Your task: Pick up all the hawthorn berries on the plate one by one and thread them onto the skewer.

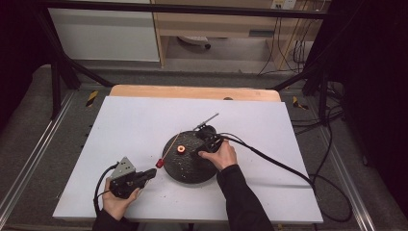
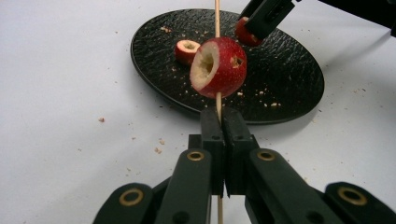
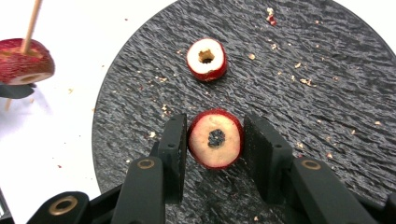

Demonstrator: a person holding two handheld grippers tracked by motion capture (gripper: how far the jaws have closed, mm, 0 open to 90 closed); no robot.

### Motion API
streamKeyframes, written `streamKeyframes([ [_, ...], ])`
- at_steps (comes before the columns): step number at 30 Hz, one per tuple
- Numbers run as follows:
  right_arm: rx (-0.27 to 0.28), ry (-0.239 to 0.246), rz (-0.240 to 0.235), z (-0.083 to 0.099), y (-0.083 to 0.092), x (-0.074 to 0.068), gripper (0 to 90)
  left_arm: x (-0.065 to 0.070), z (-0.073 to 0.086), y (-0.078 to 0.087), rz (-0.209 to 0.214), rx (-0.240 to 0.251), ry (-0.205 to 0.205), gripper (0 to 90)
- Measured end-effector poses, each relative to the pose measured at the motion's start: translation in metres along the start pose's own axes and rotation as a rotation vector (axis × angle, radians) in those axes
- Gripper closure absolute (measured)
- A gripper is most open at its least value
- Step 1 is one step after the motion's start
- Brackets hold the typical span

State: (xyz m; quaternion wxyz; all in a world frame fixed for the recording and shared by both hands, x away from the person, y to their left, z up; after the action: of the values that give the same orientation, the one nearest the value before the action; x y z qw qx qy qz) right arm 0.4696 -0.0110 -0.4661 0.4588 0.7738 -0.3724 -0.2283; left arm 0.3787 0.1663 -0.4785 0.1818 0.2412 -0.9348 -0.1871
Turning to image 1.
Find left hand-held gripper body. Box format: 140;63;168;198
108;156;146;200

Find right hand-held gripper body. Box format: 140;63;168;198
192;112;225;155

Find black round plate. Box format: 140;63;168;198
162;129;222;185

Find thin wooden skewer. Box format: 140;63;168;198
159;132;182;163

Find person's right hand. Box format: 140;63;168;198
198;140;239;172

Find person's left hand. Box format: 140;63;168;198
102;177;144;221

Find white table board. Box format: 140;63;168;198
52;95;324;224

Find wooden table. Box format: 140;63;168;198
109;84;283;103

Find white chair base with caster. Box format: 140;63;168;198
177;35;213;50

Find light wooden desk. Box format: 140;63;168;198
150;0;323;70

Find white cabinet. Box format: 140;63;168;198
46;0;161;63

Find black curtain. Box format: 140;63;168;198
312;0;408;219
0;0;54;129

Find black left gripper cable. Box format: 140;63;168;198
92;162;120;217

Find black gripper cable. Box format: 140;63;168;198
218;131;353;223
92;162;120;217

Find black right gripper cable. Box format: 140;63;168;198
218;131;353;223

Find aluminium floor rail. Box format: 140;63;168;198
0;91;77;219
319;127;377;231

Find black metal frame strut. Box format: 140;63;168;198
271;62;332;127
34;9;115;120

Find black floor cables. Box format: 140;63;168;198
290;81;345;137

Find bundle of hanging black cables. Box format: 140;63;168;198
257;15;311;77

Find black metal frame crossbar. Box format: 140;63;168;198
40;0;329;20

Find white wall socket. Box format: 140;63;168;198
270;0;298;11

